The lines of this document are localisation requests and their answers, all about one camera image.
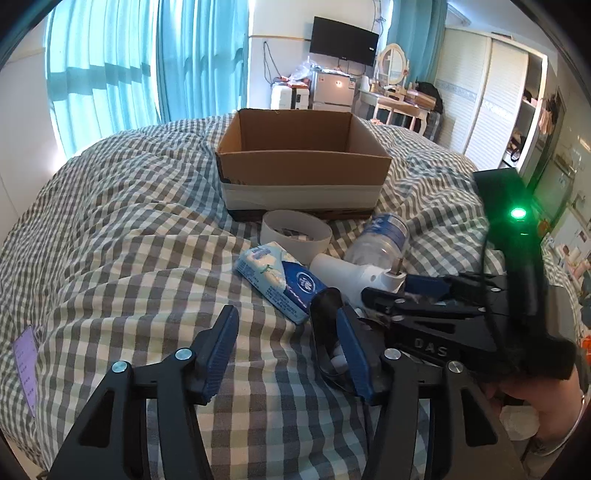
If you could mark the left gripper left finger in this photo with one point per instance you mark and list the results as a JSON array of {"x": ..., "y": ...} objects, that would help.
[{"x": 109, "y": 438}]

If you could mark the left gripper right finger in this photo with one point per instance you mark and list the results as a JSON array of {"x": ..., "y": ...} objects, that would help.
[{"x": 466, "y": 439}]

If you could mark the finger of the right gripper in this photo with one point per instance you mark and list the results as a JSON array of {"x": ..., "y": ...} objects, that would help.
[
  {"x": 464, "y": 286},
  {"x": 390, "y": 304}
]

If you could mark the white cylindrical device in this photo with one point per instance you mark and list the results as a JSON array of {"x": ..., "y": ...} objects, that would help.
[{"x": 351, "y": 279}]

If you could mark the clear plastic water bottle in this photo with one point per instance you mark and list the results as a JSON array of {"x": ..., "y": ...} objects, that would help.
[{"x": 383, "y": 243}]

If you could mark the black small object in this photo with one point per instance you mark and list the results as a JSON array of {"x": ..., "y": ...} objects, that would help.
[{"x": 328, "y": 332}]

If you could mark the blue tissue pack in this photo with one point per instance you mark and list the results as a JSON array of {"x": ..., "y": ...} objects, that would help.
[{"x": 281, "y": 279}]

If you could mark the person's right hand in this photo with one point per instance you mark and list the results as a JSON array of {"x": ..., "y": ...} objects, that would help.
[{"x": 560, "y": 405}]

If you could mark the checkered bed quilt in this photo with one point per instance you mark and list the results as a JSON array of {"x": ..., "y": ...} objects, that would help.
[{"x": 126, "y": 254}]

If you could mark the purple label tag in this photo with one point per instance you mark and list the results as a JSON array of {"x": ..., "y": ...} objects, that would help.
[{"x": 25, "y": 355}]

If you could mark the cardboard box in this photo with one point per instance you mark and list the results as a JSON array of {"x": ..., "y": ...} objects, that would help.
[{"x": 324, "y": 163}]

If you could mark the white dressing table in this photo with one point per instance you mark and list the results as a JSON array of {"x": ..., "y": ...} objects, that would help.
[{"x": 410, "y": 103}]

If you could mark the black bag on table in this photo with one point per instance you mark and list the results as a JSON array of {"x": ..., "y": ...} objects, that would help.
[{"x": 430, "y": 90}]

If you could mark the white sliding wardrobe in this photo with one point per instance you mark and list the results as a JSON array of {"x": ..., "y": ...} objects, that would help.
[{"x": 492, "y": 90}]

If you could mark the silver mini fridge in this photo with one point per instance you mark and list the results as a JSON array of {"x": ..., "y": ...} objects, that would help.
[{"x": 332, "y": 92}]

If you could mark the oval vanity mirror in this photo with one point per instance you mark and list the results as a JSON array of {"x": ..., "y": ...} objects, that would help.
[{"x": 392, "y": 66}]

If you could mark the white suitcase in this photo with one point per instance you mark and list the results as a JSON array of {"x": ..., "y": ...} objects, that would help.
[{"x": 285, "y": 96}]

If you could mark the right teal curtain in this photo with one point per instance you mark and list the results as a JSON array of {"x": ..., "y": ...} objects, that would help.
[{"x": 418, "y": 27}]

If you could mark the teal curtain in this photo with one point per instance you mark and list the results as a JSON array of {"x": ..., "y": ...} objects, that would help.
[
  {"x": 418, "y": 27},
  {"x": 202, "y": 48},
  {"x": 100, "y": 69}
]

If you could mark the middle teal curtain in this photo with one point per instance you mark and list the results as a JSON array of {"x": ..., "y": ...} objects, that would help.
[{"x": 202, "y": 48}]

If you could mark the left teal curtain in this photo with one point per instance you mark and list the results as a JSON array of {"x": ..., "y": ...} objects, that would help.
[{"x": 100, "y": 69}]

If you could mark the black wall television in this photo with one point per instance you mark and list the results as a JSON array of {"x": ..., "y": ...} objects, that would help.
[{"x": 343, "y": 41}]

